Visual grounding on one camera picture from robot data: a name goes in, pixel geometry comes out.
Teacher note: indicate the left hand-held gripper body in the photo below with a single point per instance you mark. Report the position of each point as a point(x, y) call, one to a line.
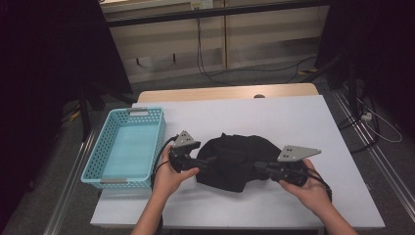
point(186, 139)

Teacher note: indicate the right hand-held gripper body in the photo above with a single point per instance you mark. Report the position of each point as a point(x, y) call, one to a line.
point(293, 152)

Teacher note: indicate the black shorts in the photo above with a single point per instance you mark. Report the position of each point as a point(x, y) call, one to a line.
point(235, 160)

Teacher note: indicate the light blue plastic basket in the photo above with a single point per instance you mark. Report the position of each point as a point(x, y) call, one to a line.
point(130, 150)

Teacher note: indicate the person's left hand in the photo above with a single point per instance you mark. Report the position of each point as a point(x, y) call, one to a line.
point(166, 181)

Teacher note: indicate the person's right hand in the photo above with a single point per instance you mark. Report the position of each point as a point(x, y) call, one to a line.
point(310, 196)

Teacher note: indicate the wooden table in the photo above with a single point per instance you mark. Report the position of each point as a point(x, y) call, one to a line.
point(195, 94)

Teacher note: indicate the dark round table grommet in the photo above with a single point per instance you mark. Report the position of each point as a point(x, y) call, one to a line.
point(259, 96)

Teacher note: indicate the white power plug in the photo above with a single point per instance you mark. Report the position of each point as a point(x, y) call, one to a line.
point(366, 116)

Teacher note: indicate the black stand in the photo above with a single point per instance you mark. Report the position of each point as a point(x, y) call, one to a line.
point(352, 84)
point(85, 120)

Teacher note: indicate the yellow floor tape strip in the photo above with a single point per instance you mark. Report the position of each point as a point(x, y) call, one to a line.
point(75, 116)

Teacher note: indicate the beige cabinet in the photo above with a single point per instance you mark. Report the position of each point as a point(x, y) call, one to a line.
point(270, 29)

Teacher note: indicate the black horizontal bar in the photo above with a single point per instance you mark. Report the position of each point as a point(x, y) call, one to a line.
point(212, 12)

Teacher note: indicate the black curtain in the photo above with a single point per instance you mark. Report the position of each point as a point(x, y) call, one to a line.
point(385, 49)
point(39, 81)

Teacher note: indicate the aluminium floor rail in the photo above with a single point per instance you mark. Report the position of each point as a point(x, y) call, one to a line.
point(385, 164)
point(70, 186)

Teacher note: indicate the white wall socket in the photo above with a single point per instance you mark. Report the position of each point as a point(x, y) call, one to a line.
point(202, 4)

